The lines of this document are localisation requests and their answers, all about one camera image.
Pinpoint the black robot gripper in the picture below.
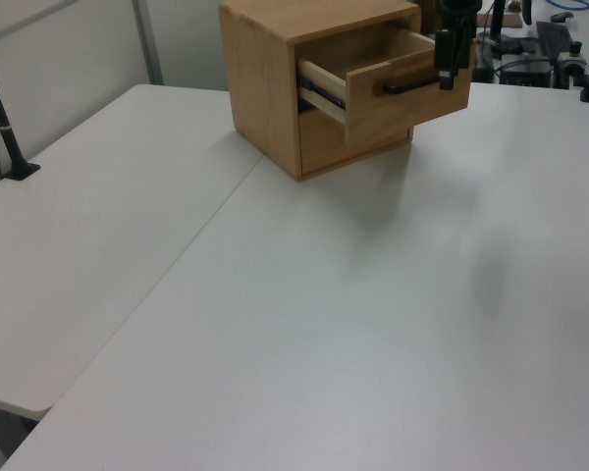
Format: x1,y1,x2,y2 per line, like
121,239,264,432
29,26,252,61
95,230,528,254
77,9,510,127
434,0,483,92

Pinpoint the wooden drawer with black handle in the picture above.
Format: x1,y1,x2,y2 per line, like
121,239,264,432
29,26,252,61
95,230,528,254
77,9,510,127
296,29,477,148

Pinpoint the wooden drawer with recessed grip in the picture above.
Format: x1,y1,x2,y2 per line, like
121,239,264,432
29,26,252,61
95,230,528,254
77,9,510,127
298,108,414,176

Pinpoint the light wooden drawer cabinet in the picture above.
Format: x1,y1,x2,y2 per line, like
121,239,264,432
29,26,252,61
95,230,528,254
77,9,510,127
218,0,423,183

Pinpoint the black stand with round base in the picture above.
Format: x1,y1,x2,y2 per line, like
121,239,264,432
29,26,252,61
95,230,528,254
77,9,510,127
474,0,525,56

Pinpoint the brown wooden board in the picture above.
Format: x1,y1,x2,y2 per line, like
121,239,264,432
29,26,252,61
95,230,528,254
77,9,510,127
475,13,523,29

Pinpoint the black electronics box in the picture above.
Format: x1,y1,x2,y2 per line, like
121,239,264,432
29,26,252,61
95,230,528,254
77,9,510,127
499,57,555,88

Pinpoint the black keyboard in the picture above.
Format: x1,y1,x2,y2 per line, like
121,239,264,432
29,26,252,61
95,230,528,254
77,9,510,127
536,21,578,63

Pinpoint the silver clamp with black knob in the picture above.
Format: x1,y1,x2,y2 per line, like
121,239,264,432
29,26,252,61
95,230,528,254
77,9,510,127
556,42,589,90

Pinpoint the grey metal frame post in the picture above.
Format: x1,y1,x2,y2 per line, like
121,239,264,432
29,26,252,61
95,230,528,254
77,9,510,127
131,0,166,87

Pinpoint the black camera stand with base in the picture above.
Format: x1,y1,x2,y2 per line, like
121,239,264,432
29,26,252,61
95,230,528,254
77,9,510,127
0,41,42,183

